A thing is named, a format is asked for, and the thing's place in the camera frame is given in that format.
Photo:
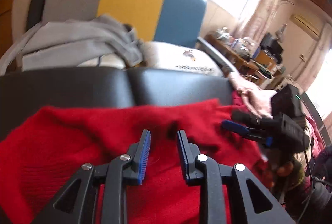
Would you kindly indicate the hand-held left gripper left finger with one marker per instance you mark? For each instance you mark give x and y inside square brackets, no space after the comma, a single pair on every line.
[145,154]

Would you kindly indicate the blue water container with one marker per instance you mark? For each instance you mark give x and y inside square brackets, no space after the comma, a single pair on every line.
[257,52]

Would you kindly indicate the wooden desk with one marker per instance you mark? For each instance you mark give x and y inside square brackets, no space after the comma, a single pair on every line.
[228,50]

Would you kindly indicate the beige air conditioner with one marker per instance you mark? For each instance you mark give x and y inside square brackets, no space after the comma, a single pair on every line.
[304,25]

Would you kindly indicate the person's right hand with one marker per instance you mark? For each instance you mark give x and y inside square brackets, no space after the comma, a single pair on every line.
[259,103]

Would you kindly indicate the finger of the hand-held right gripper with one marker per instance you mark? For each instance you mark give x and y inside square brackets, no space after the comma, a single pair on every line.
[243,117]
[234,126]

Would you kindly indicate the black monitor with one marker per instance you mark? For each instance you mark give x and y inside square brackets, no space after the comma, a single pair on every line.
[271,43]

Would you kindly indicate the cream cloth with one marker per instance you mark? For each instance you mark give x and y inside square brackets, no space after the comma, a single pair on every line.
[309,125]

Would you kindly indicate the red knit sweater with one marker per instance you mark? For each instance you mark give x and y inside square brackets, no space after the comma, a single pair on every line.
[77,135]

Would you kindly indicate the grey yellow blue sofa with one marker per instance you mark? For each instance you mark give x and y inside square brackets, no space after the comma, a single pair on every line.
[129,0]

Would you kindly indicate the white deer print pillow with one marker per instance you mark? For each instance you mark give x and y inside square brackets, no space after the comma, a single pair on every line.
[171,58]

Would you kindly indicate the grey garment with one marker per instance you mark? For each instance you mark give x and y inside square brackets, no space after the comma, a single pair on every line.
[77,37]

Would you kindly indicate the person's right forearm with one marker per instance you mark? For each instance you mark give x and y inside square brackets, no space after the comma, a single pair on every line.
[236,80]

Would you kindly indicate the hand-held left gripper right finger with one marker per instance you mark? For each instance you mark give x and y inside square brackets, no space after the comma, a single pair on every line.
[180,154]

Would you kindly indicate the orange wooden wardrobe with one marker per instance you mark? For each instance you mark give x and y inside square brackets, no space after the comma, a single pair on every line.
[6,19]

